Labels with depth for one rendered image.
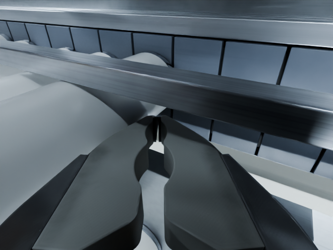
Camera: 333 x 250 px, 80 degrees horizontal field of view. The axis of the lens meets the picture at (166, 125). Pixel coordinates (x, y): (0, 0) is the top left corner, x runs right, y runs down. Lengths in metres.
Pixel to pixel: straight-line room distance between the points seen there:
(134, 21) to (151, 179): 0.17
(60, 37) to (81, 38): 0.03
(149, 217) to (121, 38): 0.25
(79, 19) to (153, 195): 0.21
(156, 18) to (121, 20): 0.03
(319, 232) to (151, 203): 0.20
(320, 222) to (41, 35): 0.37
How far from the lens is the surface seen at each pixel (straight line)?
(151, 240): 0.36
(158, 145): 0.16
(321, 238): 0.31
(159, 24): 0.17
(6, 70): 0.20
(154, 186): 0.26
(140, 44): 0.18
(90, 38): 0.22
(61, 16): 0.25
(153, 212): 0.31
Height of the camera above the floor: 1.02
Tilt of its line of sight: 47 degrees down
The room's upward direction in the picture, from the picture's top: 133 degrees counter-clockwise
